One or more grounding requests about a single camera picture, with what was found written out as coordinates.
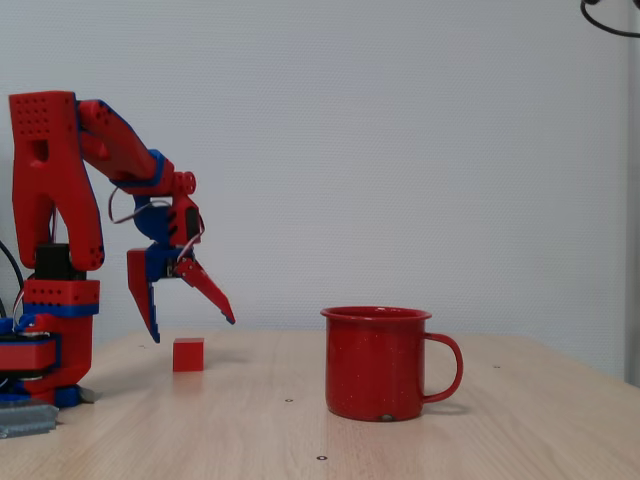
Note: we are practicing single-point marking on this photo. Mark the grey metal table clamp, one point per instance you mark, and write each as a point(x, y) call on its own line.
point(27, 417)

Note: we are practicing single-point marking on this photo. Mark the red enamel mug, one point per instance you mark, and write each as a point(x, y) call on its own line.
point(375, 365)

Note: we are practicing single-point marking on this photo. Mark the red cube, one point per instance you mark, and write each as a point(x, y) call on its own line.
point(188, 356)

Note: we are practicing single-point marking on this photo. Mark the blue gripper, black servo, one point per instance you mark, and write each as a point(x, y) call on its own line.
point(159, 263)

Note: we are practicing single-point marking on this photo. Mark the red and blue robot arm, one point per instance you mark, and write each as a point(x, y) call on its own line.
point(50, 175)

